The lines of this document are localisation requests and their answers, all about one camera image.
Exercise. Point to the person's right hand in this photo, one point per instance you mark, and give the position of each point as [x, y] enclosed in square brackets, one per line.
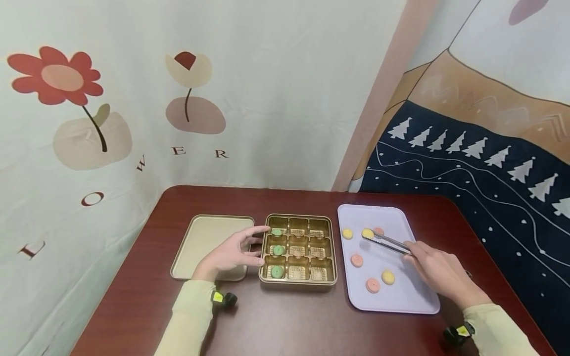
[445, 277]

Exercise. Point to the person's left hand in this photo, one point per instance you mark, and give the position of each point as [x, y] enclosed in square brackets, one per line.
[227, 257]

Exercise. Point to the person's right fingers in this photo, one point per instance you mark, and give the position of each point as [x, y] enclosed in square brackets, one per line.
[417, 252]

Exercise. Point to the metal tongs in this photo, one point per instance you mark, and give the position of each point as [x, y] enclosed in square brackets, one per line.
[389, 243]

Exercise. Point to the gold compartment box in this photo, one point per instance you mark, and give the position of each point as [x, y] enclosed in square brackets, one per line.
[307, 249]

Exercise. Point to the person's right forearm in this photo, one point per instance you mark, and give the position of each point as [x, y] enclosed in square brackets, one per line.
[494, 331]

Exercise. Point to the yellow round cake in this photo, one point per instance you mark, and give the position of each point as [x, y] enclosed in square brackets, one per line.
[367, 232]
[388, 277]
[347, 233]

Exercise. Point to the lilac plastic tray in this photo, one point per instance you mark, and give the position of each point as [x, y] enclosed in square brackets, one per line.
[396, 291]

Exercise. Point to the black wrist band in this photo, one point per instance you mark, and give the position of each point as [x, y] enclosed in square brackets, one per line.
[225, 299]
[456, 333]

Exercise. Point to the green round cake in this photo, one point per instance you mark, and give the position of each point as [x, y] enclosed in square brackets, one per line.
[277, 271]
[277, 232]
[278, 250]

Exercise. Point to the gold tin lid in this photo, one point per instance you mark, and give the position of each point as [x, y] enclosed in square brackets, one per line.
[202, 242]

